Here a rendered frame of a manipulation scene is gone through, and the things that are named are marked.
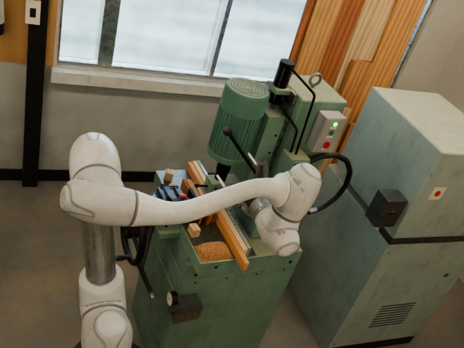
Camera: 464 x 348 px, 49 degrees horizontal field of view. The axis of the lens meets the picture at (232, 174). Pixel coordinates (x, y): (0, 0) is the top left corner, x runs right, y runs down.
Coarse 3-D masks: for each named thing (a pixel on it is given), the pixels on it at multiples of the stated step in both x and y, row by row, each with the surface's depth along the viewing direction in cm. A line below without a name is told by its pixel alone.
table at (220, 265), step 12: (156, 180) 237; (180, 180) 237; (192, 180) 239; (156, 228) 211; (180, 228) 213; (204, 228) 214; (216, 228) 216; (192, 240) 206; (204, 240) 208; (216, 240) 209; (192, 252) 203; (204, 264) 198; (216, 264) 201; (228, 264) 204
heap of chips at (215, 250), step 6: (198, 246) 202; (204, 246) 200; (210, 246) 200; (216, 246) 201; (222, 246) 202; (198, 252) 200; (204, 252) 199; (210, 252) 199; (216, 252) 200; (222, 252) 201; (228, 252) 202; (204, 258) 198; (210, 258) 199; (216, 258) 200; (222, 258) 201; (228, 258) 203
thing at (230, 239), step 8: (192, 168) 240; (192, 176) 239; (224, 224) 213; (224, 232) 211; (232, 240) 206; (232, 248) 206; (240, 248) 204; (240, 256) 200; (240, 264) 200; (248, 264) 198
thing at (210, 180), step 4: (208, 176) 215; (212, 176) 216; (228, 176) 219; (232, 176) 220; (236, 176) 221; (208, 180) 214; (212, 180) 213; (216, 180) 214; (228, 180) 216; (232, 180) 217; (236, 180) 218; (208, 184) 215; (212, 184) 211; (216, 184) 212; (228, 184) 215; (232, 184) 216; (204, 188) 218; (208, 188) 215; (212, 188) 213; (216, 188) 213; (208, 192) 215
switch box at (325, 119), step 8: (320, 112) 197; (328, 112) 199; (336, 112) 201; (320, 120) 197; (328, 120) 195; (336, 120) 197; (344, 120) 198; (312, 128) 202; (320, 128) 198; (328, 128) 198; (336, 128) 200; (312, 136) 202; (320, 136) 199; (336, 136) 202; (312, 144) 203; (320, 144) 202
